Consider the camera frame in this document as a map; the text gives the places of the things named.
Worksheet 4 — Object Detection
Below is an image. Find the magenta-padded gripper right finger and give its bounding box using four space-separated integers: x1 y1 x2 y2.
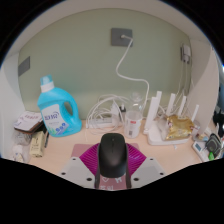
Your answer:
125 143 167 190

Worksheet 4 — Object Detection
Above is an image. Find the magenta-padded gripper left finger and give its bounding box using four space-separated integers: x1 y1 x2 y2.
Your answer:
59 143 102 190

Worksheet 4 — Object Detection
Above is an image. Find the black computer mouse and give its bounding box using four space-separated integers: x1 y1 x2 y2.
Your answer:
97 132 130 180

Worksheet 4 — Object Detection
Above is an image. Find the pink printed mouse pad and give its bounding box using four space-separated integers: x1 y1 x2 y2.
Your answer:
71 143 141 192

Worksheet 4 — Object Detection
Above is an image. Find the white router with antennas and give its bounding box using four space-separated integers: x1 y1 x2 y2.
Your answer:
143 90 201 147

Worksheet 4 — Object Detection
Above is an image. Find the yellowish small box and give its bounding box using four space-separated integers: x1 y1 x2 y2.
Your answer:
29 130 46 158

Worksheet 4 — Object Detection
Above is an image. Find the clear plastic water bottle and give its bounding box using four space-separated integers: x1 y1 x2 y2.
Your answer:
124 92 145 139

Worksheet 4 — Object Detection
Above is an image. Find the gold snack bag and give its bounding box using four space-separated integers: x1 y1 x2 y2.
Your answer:
164 114 195 141

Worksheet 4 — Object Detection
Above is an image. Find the white power strip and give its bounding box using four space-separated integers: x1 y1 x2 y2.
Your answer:
85 116 126 130

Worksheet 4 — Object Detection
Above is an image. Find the long white remote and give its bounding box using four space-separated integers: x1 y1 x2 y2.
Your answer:
192 140 210 163

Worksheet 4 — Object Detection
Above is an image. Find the blue detergent bottle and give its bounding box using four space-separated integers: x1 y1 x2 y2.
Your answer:
37 74 83 138

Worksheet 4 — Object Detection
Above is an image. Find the clear plastic bag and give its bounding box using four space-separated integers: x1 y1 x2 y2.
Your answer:
12 144 28 163

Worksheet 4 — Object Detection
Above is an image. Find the dark flat book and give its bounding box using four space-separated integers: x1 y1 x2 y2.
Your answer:
13 110 45 133

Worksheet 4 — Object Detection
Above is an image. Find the black grey pouch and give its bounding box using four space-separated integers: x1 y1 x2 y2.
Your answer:
204 133 223 158

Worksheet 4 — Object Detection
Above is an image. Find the coiled white cable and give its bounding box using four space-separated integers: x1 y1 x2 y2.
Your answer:
85 94 132 130

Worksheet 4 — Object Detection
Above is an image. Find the white plugged wall cable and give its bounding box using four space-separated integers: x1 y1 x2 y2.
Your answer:
115 34 151 112

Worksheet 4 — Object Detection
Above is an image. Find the grey blank wall plate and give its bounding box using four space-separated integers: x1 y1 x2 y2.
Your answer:
17 55 31 78

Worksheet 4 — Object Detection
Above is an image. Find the white wall charger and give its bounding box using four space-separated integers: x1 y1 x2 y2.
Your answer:
180 43 193 64

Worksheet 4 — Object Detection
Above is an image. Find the grey wall socket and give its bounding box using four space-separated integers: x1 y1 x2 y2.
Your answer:
110 27 134 47

